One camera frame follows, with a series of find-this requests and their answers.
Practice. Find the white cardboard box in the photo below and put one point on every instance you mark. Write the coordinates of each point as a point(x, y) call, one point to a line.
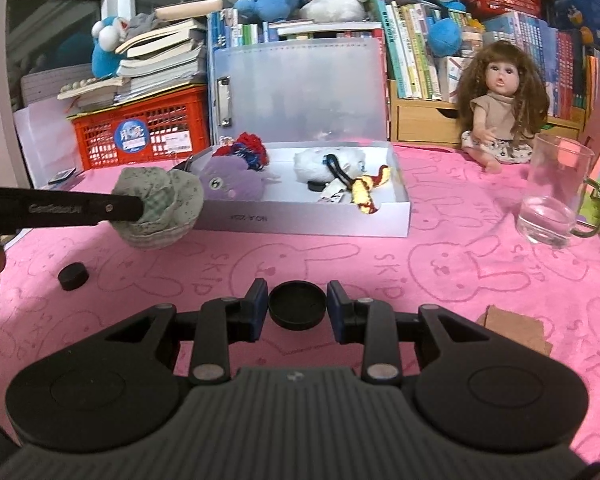
point(290, 220)

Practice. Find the black round lid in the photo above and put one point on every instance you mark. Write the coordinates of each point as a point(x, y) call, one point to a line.
point(296, 305)

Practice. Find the green checked fabric hat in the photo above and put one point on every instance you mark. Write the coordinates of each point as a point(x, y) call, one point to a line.
point(175, 205)

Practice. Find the wooden drawer organizer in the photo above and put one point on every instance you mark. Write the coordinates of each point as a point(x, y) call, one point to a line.
point(420, 122)

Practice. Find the brown cardboard piece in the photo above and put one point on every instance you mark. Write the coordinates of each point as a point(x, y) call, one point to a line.
point(517, 332)

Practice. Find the red plastic crate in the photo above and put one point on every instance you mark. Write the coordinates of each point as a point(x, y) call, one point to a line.
point(95, 140)

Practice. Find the brown-haired doll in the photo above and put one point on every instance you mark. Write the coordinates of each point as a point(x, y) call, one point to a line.
point(495, 110)

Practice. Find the white paper sheet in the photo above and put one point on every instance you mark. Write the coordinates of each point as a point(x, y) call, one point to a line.
point(40, 140)

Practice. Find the black binder clip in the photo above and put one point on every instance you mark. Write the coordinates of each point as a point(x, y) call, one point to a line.
point(182, 165)

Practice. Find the white perforated board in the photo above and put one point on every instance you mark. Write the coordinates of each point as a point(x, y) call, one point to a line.
point(50, 85)

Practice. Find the purple plush toy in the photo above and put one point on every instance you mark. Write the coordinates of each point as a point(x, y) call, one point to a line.
point(230, 180)

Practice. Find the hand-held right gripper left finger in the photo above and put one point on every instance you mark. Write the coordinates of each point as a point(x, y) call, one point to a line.
point(260, 310)

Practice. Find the row of green-spined books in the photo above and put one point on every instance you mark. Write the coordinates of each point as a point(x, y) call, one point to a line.
point(410, 50)

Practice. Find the white fluffy plush toy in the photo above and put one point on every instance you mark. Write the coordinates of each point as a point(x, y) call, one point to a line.
point(310, 165)

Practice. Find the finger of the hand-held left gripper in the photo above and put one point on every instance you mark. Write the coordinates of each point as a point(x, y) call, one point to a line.
point(55, 208)

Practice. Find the blue patterned cloth pouch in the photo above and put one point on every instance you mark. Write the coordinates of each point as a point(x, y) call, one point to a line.
point(252, 157)

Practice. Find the small dark phone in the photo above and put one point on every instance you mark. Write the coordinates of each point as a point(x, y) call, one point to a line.
point(61, 175)

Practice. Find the yellow red striped toy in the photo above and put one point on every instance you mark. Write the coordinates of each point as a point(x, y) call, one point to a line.
point(361, 195)

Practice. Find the white printed fabric scrap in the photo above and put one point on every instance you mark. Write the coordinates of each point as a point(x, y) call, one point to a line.
point(332, 193)

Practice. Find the grey cloth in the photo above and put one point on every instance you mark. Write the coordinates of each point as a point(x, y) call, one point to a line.
point(141, 21)

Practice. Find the stack of books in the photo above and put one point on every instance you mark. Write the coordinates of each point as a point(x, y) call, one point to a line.
point(155, 60)

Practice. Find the row of blue red books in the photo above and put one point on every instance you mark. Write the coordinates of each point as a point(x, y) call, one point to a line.
point(555, 65)

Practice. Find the blue printed carton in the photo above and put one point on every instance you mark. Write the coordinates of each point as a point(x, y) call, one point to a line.
point(580, 5)

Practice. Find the pink printed tablecloth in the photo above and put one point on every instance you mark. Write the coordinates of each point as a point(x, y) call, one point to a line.
point(430, 270)

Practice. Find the blue white cat plush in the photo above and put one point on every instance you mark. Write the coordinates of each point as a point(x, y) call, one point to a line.
point(102, 55)

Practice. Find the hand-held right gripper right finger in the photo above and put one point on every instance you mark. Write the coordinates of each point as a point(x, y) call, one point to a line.
point(336, 310)

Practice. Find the small blue plush toy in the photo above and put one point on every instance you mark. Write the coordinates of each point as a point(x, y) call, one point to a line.
point(267, 2)

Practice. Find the row of thin books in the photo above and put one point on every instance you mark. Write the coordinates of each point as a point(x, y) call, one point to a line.
point(250, 35)

